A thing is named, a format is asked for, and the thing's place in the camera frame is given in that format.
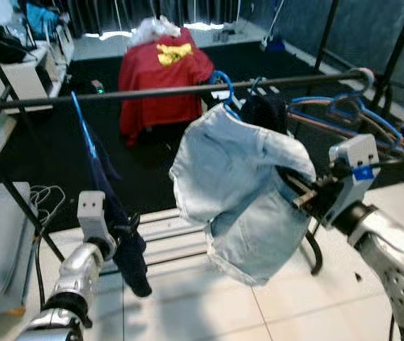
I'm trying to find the light denim shorts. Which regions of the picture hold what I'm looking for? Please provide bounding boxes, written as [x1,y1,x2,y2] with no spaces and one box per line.
[170,102,317,286]

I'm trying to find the blue plastic hanger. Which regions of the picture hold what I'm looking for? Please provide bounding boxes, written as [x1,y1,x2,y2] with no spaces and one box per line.
[70,91,99,161]
[212,70,236,114]
[289,91,404,156]

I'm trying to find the orange plastic hanger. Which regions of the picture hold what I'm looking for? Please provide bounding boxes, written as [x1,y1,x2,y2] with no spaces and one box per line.
[290,110,404,161]

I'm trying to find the navy hanging garment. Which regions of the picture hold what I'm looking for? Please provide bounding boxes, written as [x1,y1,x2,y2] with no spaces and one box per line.
[81,124,153,298]

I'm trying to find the black hanging garment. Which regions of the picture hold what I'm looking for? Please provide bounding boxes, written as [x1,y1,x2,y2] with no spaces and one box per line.
[241,94,290,134]

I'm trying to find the red cloth with yellow emblem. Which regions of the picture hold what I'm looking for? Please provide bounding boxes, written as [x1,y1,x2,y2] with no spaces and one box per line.
[119,28,215,146]

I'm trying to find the blue mop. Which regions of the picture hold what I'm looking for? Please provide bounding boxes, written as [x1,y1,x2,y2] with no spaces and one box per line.
[262,0,289,54]

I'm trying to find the black clothes rack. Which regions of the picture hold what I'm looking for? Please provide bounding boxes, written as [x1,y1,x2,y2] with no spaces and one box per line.
[0,0,404,278]

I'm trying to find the white shelf unit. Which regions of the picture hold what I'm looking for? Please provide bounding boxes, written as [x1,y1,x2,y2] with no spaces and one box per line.
[0,39,75,111]

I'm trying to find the crumpled white cloth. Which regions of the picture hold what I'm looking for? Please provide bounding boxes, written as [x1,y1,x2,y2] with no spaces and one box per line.
[129,16,182,47]

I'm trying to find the dark curtain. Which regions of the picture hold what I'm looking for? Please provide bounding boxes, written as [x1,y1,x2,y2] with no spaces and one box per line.
[60,0,273,36]

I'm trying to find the black bag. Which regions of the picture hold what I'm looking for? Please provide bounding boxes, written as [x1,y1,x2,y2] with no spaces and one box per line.
[0,25,28,65]

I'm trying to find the blue cloth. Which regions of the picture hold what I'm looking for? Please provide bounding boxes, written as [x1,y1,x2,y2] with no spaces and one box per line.
[24,4,67,40]

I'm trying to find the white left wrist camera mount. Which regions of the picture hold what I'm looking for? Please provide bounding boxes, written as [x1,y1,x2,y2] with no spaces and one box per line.
[77,190,117,246]

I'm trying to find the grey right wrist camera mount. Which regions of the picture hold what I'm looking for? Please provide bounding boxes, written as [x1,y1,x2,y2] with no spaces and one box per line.
[327,134,380,228]

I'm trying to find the white cable bundle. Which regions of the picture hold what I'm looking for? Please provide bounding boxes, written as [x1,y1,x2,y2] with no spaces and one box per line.
[30,185,66,232]

